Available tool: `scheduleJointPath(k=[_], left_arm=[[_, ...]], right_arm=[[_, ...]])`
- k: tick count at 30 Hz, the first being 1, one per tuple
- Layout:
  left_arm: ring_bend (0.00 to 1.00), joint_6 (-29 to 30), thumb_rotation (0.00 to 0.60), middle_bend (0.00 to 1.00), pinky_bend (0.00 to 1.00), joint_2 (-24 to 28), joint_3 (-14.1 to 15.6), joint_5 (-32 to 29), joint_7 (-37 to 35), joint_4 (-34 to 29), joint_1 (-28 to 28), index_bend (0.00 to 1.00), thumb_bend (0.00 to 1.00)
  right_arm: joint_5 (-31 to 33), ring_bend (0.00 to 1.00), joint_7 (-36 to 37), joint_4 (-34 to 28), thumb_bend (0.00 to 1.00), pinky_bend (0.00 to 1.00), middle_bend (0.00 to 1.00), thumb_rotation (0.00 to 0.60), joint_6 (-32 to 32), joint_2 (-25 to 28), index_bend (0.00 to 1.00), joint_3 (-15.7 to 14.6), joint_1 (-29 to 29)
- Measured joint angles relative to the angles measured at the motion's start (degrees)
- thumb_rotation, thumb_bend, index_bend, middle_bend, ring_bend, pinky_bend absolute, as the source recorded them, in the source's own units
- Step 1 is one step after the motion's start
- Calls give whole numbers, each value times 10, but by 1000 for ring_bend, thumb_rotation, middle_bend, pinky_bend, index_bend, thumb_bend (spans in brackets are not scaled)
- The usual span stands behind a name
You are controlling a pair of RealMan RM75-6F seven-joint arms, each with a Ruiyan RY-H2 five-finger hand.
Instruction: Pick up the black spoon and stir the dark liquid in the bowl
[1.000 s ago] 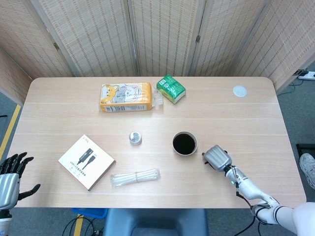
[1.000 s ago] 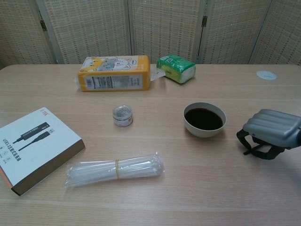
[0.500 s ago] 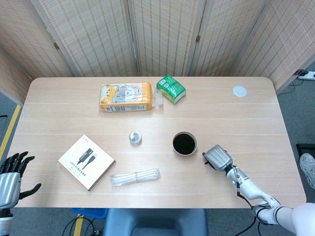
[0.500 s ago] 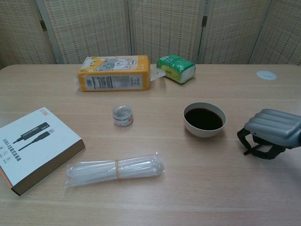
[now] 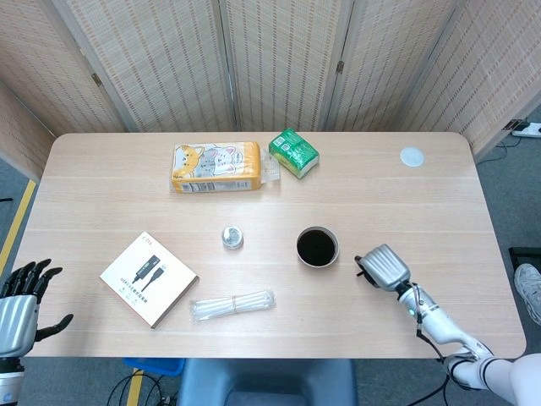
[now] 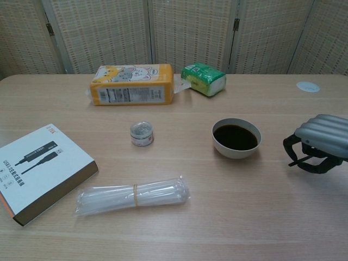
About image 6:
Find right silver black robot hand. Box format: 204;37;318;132
282;114;348;175

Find small black plastic spoon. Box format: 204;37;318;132
288;155;314;167

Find white bowl of dark liquid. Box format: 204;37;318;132
212;117;262;160

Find white round table grommet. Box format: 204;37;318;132
296;80;321;93

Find green tissue pack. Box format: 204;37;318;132
181;62;227;97

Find woven folding screen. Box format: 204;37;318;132
0;0;348;76

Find small round clear tin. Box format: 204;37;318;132
129;121;155;147

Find yellow cat print tissue pack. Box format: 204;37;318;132
84;63;191;107

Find clear wrapped straw bundle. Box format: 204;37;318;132
72;175;191;218

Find white USB cable box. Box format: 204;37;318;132
0;123;100;226

